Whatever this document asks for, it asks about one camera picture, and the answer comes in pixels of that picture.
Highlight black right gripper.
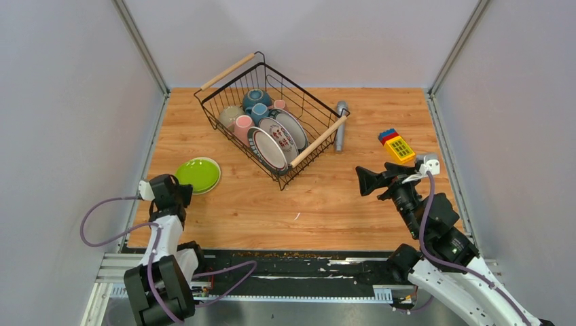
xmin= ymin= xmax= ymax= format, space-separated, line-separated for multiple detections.
xmin=354 ymin=162 xmax=420 ymax=238

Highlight lime green plate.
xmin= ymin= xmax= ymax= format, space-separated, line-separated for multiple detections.
xmin=175 ymin=157 xmax=221 ymax=195

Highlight white plate green lettered rim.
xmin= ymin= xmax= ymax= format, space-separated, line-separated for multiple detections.
xmin=270 ymin=109 xmax=309 ymax=151

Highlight white plate red characters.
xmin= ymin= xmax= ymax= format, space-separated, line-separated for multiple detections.
xmin=259 ymin=117 xmax=299 ymax=164

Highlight cream plate black splotch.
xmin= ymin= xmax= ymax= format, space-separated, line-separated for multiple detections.
xmin=194 ymin=157 xmax=223 ymax=195

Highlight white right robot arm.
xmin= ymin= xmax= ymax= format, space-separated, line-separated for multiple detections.
xmin=355 ymin=160 xmax=552 ymax=325

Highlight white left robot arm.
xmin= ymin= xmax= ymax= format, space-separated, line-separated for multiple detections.
xmin=124 ymin=174 xmax=208 ymax=325

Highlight colourful toy brick block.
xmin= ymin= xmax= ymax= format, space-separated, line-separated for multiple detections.
xmin=378 ymin=128 xmax=416 ymax=164

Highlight beige ceramic bowl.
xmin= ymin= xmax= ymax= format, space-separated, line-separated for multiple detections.
xmin=219 ymin=105 xmax=245 ymax=132

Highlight pink cup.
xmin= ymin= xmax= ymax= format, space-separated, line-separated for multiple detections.
xmin=234 ymin=115 xmax=254 ymax=145

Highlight white plate dark striped rim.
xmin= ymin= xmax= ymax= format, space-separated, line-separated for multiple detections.
xmin=247 ymin=126 xmax=289 ymax=175

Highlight small mauve cup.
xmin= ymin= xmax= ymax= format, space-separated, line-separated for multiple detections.
xmin=272 ymin=99 xmax=287 ymax=110

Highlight light blue mug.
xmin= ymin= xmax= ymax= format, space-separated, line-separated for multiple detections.
xmin=245 ymin=103 xmax=270 ymax=126

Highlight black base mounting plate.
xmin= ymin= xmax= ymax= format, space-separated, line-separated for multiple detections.
xmin=191 ymin=249 xmax=416 ymax=300

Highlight dark blue ceramic bowl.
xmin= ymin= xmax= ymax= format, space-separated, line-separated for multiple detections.
xmin=242 ymin=88 xmax=272 ymax=109

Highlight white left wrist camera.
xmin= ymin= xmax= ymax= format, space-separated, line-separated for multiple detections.
xmin=138 ymin=180 xmax=155 ymax=201

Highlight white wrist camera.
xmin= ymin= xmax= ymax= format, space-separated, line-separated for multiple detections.
xmin=402 ymin=153 xmax=441 ymax=184
xmin=138 ymin=180 xmax=155 ymax=201

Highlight grey cylindrical handle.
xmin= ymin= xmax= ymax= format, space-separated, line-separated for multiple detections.
xmin=334 ymin=101 xmax=349 ymax=153

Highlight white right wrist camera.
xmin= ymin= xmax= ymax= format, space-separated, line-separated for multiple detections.
xmin=402 ymin=153 xmax=441 ymax=184

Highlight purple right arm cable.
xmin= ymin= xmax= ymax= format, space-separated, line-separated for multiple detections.
xmin=391 ymin=170 xmax=537 ymax=326

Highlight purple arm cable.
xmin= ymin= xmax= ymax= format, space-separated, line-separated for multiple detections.
xmin=79 ymin=196 xmax=258 ymax=325
xmin=391 ymin=170 xmax=537 ymax=326

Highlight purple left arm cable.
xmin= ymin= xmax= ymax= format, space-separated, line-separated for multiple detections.
xmin=79 ymin=196 xmax=258 ymax=325

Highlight black wire dish rack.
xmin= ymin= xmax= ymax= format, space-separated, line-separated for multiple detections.
xmin=194 ymin=51 xmax=350 ymax=189

